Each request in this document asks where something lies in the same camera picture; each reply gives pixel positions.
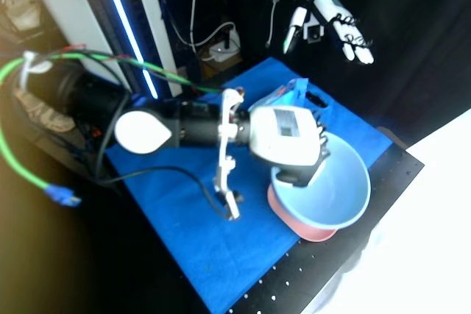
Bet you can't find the crumpled white bag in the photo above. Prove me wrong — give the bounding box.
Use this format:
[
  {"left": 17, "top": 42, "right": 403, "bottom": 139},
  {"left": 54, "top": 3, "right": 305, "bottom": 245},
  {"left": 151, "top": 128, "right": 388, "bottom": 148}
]
[{"left": 0, "top": 0, "right": 41, "bottom": 32}]

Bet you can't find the white power adapter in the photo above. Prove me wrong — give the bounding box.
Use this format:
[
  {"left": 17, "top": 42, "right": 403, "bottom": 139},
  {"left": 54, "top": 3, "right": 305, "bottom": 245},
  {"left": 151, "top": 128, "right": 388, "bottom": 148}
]
[{"left": 208, "top": 42, "right": 236, "bottom": 62}]

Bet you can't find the cardboard box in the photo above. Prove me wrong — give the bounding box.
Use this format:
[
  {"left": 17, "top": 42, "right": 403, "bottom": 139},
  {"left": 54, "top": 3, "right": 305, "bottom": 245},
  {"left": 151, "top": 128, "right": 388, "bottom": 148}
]
[{"left": 200, "top": 52, "right": 244, "bottom": 79}]

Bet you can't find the white tower with light strip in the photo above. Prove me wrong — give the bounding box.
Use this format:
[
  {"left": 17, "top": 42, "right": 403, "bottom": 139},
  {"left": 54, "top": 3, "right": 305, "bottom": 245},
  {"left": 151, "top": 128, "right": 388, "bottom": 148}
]
[{"left": 18, "top": 0, "right": 184, "bottom": 101}]

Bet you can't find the light blue bowl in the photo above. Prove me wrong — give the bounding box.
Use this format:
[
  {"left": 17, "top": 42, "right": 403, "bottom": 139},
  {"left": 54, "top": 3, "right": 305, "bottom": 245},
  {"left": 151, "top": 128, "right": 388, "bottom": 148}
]
[{"left": 269, "top": 133, "right": 372, "bottom": 230}]

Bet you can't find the blue cloth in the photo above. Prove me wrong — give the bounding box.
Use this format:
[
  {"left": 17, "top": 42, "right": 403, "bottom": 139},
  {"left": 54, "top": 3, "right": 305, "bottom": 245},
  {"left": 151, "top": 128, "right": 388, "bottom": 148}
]
[{"left": 105, "top": 57, "right": 394, "bottom": 314}]

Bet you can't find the green cable with blue plug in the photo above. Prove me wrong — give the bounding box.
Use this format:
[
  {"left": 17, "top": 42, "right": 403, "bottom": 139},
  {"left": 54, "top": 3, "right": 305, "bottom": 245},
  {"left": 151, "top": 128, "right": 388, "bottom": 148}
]
[{"left": 0, "top": 122, "right": 82, "bottom": 207}]

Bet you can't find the pink square plate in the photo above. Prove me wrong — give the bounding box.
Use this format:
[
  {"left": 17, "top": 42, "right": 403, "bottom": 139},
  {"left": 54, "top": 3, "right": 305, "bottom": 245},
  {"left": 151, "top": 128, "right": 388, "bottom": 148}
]
[{"left": 266, "top": 183, "right": 338, "bottom": 243}]

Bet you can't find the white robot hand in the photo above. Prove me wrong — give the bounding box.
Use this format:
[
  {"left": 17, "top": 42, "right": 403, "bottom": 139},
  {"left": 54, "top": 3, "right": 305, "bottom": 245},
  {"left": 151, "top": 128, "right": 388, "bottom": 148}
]
[
  {"left": 247, "top": 105, "right": 331, "bottom": 188},
  {"left": 282, "top": 0, "right": 375, "bottom": 65}
]

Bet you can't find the blue snack packet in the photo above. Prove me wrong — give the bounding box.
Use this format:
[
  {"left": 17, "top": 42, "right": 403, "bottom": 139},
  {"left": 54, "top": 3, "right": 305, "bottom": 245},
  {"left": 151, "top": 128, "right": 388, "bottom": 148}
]
[{"left": 248, "top": 77, "right": 309, "bottom": 113}]

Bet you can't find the black cable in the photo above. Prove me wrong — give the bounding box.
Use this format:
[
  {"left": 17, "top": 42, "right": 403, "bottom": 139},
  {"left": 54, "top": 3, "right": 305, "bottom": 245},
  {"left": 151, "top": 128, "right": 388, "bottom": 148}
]
[{"left": 94, "top": 91, "right": 227, "bottom": 218}]

